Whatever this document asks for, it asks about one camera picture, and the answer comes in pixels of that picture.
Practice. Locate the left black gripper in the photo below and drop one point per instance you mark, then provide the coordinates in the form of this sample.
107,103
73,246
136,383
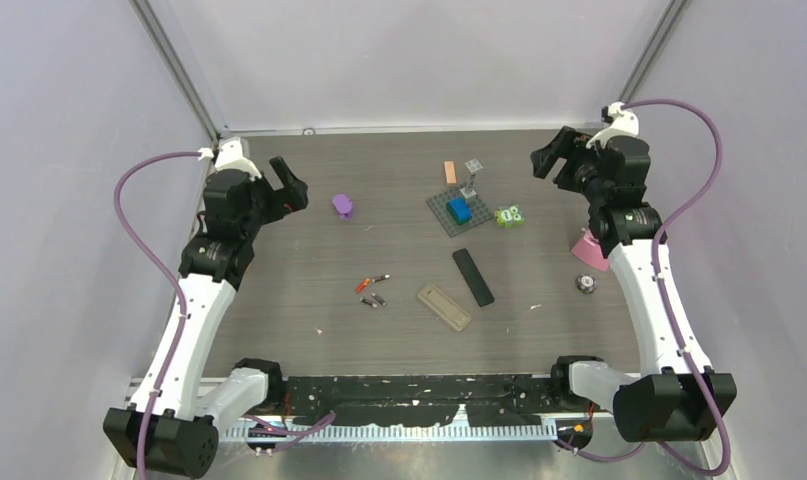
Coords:
284,200

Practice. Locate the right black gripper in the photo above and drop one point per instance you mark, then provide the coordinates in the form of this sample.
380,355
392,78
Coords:
569,145

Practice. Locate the beige remote control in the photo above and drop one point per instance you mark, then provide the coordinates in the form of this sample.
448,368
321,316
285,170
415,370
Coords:
443,307

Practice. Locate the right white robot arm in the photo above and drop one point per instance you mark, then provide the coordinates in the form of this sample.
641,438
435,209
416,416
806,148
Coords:
677,389

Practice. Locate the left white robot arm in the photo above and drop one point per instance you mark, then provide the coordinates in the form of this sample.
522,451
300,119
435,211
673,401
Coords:
168,427

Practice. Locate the black remote control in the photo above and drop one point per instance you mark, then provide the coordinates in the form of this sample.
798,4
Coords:
473,277

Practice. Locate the purple plastic toy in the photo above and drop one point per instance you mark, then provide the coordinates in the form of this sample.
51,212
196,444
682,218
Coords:
343,206

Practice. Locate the green owl toy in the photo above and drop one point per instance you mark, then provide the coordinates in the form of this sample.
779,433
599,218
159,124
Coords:
509,216

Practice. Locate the grey lego tower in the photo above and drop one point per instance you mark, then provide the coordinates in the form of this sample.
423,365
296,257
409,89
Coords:
467,189

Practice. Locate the orange wooden block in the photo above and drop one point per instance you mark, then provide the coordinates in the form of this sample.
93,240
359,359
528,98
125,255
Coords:
450,173

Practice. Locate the blue lego brick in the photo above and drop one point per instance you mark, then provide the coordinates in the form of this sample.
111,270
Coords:
459,210

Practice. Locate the pink metronome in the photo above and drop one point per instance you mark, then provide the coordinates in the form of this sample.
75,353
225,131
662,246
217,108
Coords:
587,250

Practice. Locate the grey lego baseplate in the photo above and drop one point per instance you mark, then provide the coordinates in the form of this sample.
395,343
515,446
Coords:
481,212

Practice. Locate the small patterned ball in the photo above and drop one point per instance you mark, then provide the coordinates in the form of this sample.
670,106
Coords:
585,283

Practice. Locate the orange battery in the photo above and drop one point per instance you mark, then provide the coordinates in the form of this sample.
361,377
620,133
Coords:
363,285

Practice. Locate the black battery lower right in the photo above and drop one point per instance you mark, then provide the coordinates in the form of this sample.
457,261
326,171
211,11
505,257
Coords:
378,299

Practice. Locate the black battery lower left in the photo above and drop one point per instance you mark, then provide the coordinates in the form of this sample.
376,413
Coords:
368,302

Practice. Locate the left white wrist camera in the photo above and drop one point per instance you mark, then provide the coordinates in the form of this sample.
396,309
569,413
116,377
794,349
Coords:
233,154

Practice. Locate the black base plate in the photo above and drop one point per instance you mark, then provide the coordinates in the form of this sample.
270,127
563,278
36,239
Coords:
423,401

